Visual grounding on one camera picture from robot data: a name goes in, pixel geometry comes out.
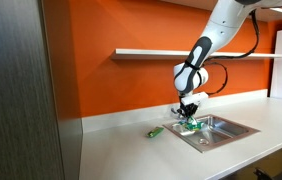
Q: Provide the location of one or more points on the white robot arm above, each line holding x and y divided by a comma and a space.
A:
221, 26

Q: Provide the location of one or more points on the short white wall shelf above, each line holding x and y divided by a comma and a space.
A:
279, 10

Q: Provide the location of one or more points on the chrome faucet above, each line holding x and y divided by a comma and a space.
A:
175, 112

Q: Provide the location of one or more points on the small green snack packet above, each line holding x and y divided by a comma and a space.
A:
155, 132

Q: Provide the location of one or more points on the stainless steel sink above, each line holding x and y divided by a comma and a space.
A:
221, 131

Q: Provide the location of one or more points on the dark wood cabinet panel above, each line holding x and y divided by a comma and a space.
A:
21, 93

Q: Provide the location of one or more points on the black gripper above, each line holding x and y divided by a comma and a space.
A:
189, 108

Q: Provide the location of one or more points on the green chips bag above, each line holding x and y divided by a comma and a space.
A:
195, 125

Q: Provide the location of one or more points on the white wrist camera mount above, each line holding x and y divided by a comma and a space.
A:
196, 98

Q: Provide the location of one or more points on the long white wall shelf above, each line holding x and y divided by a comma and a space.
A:
141, 54

